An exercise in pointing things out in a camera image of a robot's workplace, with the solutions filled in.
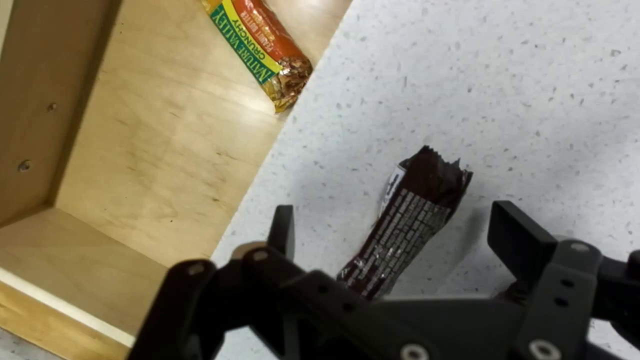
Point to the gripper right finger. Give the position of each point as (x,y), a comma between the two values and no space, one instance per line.
(565,290)

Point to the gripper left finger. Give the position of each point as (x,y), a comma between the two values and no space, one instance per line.
(200,305)

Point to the light wooden drawer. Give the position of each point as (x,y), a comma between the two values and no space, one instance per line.
(150,150)

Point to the brown snack bar wrapper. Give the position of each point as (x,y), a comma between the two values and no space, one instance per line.
(410,220)

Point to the orange and green granola bar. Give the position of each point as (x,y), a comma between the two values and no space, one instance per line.
(257,45)

